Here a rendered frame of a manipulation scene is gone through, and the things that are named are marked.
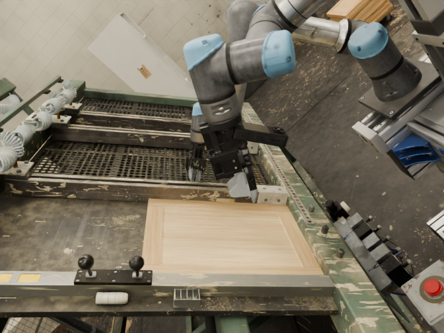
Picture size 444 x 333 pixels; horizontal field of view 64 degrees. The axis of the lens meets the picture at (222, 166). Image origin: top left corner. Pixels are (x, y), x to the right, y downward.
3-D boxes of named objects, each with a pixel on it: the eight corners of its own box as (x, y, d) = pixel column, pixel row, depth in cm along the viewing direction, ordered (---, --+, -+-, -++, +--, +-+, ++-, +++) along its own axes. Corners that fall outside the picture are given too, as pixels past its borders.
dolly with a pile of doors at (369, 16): (400, 14, 371) (380, -18, 355) (360, 51, 381) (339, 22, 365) (370, 12, 426) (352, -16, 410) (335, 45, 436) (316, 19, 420)
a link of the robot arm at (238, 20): (270, 9, 105) (241, 153, 130) (265, 4, 114) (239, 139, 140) (230, 3, 104) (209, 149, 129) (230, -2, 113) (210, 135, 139)
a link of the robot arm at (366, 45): (374, 82, 116) (351, 51, 110) (360, 69, 127) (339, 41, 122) (408, 56, 111) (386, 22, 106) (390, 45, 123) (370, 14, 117)
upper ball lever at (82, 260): (98, 283, 95) (92, 267, 85) (82, 283, 95) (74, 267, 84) (100, 269, 98) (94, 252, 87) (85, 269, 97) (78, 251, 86)
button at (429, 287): (449, 292, 80) (445, 287, 80) (434, 302, 81) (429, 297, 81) (437, 279, 84) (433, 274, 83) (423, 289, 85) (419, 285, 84)
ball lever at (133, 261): (144, 284, 97) (143, 267, 87) (129, 284, 97) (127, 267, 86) (145, 270, 100) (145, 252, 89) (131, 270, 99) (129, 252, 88)
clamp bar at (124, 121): (249, 139, 219) (256, 101, 209) (42, 123, 200) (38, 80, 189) (246, 133, 228) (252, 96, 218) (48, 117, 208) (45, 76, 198)
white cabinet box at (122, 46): (232, 125, 513) (117, 13, 432) (203, 152, 525) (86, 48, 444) (225, 113, 568) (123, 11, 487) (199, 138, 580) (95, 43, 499)
